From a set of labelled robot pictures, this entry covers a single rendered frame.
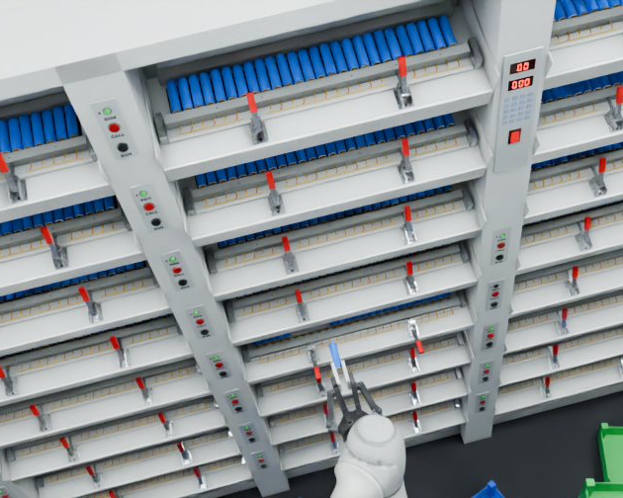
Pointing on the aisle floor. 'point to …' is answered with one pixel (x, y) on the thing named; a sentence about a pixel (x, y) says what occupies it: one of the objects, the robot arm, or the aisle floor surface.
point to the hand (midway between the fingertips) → (341, 375)
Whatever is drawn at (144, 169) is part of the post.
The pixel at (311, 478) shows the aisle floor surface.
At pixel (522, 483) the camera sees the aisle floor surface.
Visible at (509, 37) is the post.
